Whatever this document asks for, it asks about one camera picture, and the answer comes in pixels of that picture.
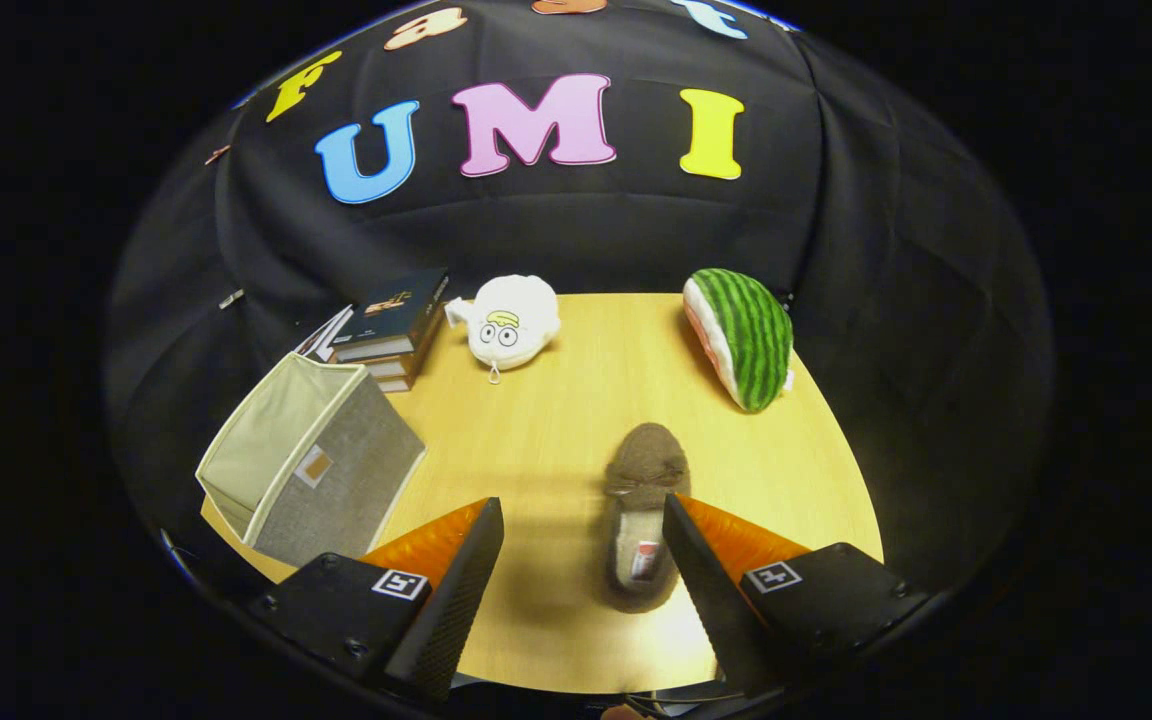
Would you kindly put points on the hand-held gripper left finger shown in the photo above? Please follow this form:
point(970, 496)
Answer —
point(461, 590)

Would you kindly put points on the brown fuzzy shoe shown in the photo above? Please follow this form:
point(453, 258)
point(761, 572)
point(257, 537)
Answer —
point(646, 460)

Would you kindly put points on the small silver clip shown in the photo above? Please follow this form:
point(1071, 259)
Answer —
point(231, 298)

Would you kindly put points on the dark blue book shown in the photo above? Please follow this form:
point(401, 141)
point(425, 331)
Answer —
point(396, 305)

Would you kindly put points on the brown book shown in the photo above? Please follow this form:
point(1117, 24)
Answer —
point(398, 384)
point(398, 367)

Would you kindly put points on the white plush toy with face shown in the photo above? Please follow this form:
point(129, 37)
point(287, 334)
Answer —
point(516, 320)

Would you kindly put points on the watermelon slice plush toy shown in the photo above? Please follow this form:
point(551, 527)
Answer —
point(756, 335)

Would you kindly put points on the grey fabric storage box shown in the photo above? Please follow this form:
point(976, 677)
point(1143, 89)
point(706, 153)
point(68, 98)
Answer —
point(346, 470)

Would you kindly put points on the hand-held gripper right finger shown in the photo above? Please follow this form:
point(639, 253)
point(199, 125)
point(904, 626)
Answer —
point(711, 600)

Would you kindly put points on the small red clip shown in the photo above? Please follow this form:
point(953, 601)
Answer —
point(216, 153)

